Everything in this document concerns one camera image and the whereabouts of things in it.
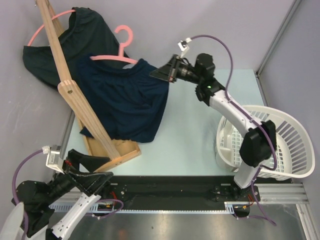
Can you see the navy blue shorts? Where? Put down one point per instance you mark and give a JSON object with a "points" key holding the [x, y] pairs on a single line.
{"points": [[128, 102]]}

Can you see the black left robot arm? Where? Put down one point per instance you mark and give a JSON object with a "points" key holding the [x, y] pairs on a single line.
{"points": [[37, 211]]}

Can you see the wooden rack post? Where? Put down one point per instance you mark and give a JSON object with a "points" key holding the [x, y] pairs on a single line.
{"points": [[68, 88]]}

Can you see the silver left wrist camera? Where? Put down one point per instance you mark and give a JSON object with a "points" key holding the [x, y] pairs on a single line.
{"points": [[53, 159]]}

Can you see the dark green shorts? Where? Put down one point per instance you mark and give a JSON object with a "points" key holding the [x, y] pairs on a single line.
{"points": [[87, 34]]}

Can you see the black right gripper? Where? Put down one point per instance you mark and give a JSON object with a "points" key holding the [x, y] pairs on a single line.
{"points": [[169, 72]]}

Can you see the pink hanger with green shorts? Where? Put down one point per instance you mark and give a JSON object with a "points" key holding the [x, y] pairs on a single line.
{"points": [[54, 25]]}

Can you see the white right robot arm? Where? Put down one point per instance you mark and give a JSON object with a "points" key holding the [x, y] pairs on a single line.
{"points": [[259, 137]]}

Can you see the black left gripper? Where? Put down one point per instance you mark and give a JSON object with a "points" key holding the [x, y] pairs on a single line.
{"points": [[89, 182]]}

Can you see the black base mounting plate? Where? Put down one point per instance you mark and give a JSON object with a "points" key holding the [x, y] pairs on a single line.
{"points": [[179, 193]]}

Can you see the pink plastic hanger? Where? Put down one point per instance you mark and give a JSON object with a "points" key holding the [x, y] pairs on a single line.
{"points": [[121, 51]]}

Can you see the aluminium rail with cable duct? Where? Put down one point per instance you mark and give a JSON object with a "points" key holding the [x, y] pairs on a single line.
{"points": [[271, 193]]}

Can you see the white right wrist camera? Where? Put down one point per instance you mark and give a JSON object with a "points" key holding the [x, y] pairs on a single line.
{"points": [[183, 45]]}

